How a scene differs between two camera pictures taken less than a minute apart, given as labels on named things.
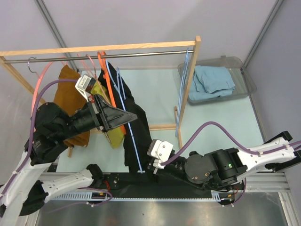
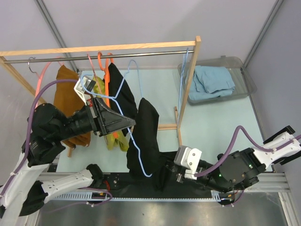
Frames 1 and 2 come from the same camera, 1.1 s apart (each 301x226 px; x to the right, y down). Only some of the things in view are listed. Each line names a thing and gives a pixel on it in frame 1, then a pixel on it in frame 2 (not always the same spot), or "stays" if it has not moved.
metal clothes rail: [98, 56] stays
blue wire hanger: [123, 99] -> [135, 62]
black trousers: [102, 80] -> [120, 94]
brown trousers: [68, 98] stays
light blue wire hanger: [182, 90] stays
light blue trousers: [209, 81] stays
